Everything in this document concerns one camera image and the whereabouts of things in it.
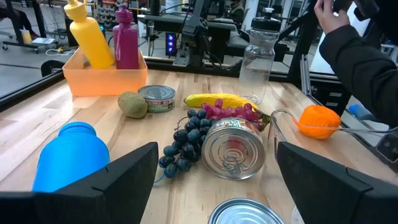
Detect orange tangerine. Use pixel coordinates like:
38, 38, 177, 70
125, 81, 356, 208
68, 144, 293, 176
297, 104, 342, 140

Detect blue squeeze bottle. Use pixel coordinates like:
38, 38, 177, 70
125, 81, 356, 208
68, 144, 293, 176
32, 121, 111, 193

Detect person's hand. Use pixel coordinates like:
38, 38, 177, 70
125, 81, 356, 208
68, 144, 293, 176
313, 0, 351, 34

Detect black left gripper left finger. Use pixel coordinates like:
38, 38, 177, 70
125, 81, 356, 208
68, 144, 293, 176
0, 142, 159, 224

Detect clear plastic container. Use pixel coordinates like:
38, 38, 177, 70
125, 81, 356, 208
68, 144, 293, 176
266, 108, 398, 224

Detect orange translucent bin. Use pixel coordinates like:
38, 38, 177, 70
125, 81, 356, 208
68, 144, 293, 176
62, 46, 149, 97

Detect clear bottle black lid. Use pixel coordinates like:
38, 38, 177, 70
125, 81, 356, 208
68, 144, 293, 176
238, 7, 282, 105

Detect flat tuna can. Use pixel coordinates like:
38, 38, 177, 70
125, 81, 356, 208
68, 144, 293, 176
137, 85, 177, 114

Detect tin can red label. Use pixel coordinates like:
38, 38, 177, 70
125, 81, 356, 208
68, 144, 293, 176
207, 198, 286, 224

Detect person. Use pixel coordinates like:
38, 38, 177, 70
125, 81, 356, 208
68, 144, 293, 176
318, 0, 398, 127

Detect yellow banana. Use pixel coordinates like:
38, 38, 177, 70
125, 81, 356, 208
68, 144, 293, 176
183, 93, 261, 111

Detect dark grey desk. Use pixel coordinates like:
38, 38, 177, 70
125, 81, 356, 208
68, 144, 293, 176
136, 14, 249, 68

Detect yellow squeeze bottle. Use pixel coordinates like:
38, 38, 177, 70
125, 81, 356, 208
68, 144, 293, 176
63, 0, 114, 70

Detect black wheeled cart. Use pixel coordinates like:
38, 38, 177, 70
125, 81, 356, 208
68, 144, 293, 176
1, 0, 58, 52

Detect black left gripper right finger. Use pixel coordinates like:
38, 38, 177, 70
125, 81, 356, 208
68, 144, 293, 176
276, 141, 398, 224

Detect brown kiwi fruit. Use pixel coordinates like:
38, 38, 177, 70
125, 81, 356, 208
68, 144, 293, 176
117, 91, 149, 119

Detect small spice jar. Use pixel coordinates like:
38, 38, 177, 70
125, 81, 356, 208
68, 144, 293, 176
201, 117, 267, 180

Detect black computer tower lights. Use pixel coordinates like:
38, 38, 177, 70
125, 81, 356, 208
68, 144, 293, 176
165, 32, 177, 57

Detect black table-level camera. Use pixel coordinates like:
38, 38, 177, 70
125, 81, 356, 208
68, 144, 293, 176
374, 130, 398, 174

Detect black frame clamp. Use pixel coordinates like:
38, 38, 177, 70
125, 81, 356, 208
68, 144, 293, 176
40, 59, 66, 78

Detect black handheld device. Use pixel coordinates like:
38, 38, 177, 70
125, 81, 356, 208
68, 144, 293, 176
333, 0, 380, 20

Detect purple squeeze bottle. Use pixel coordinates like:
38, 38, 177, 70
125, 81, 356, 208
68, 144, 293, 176
112, 4, 140, 70

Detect dark grape bunch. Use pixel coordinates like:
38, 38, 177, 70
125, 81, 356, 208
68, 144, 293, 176
158, 108, 218, 179

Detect white panel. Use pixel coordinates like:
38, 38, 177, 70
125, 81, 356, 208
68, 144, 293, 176
309, 2, 379, 75

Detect blue padded seat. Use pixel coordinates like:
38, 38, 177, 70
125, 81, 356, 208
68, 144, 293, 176
348, 104, 374, 123

